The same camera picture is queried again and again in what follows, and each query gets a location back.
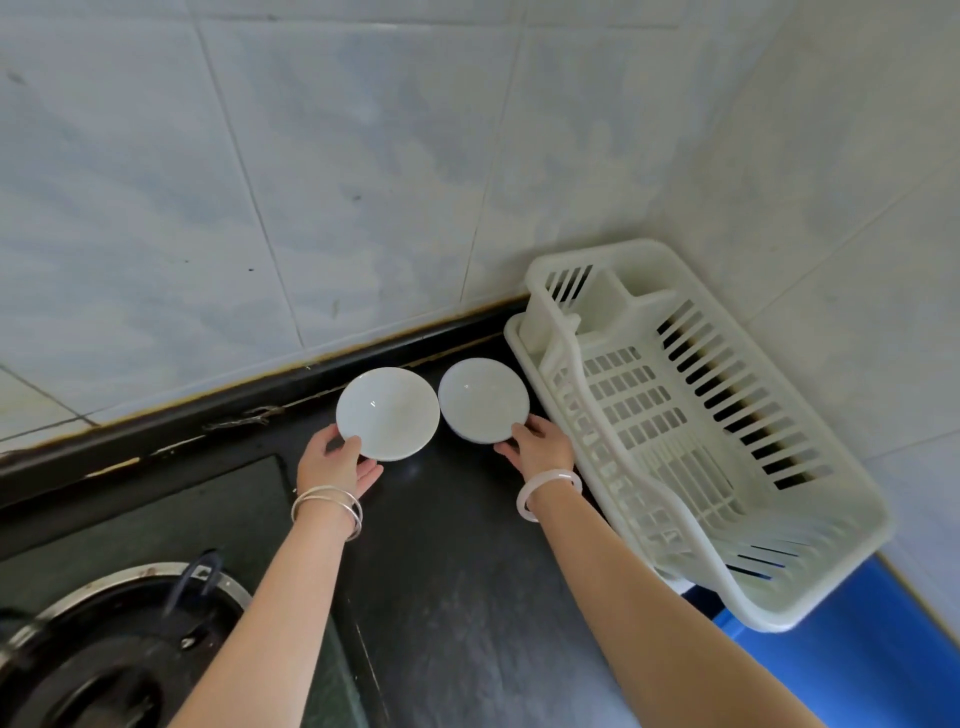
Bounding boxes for black glass gas stove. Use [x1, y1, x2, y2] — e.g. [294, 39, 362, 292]
[0, 453, 370, 728]

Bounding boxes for person's left hand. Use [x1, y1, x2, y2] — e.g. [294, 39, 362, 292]
[295, 423, 384, 502]

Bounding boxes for pale pink wrist bangle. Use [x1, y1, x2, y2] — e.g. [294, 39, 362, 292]
[514, 468, 585, 525]

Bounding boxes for white plastic dish rack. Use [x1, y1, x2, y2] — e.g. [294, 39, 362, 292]
[524, 238, 898, 636]

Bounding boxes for person's right forearm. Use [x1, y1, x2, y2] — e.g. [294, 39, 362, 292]
[525, 480, 828, 728]

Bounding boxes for person's right hand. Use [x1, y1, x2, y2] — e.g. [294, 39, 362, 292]
[492, 412, 578, 483]

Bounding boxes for silver wrist bangles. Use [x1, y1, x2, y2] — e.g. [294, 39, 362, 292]
[290, 484, 366, 543]

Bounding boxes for person's left forearm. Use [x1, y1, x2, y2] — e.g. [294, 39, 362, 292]
[168, 495, 363, 728]

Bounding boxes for blue plastic surface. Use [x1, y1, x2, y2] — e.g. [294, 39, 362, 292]
[684, 553, 960, 728]

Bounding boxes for large white round plate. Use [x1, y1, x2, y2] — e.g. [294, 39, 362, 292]
[335, 366, 441, 463]

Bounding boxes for steel burner ring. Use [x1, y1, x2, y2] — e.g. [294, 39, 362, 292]
[0, 561, 254, 728]

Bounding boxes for small white round plate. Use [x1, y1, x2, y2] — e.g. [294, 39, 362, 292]
[438, 357, 531, 444]

